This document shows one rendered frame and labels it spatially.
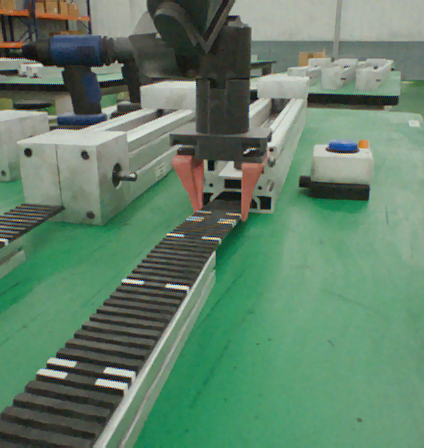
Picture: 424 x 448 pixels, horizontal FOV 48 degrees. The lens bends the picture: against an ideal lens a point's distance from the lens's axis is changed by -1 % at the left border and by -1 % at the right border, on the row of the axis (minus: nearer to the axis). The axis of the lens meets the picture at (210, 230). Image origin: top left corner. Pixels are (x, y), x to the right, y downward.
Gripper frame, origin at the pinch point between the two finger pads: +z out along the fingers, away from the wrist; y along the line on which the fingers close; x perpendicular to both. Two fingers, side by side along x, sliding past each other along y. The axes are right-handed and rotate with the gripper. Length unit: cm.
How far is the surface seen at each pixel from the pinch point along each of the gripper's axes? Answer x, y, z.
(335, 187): -14.4, -12.8, 0.3
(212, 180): -6.5, 2.5, -1.8
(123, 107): -59, 37, -4
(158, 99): -38.5, 20.4, -8.3
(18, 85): -212, 169, 3
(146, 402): 30.9, -2.3, 0.9
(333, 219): -5.9, -12.7, 2.0
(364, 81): -197, -28, -3
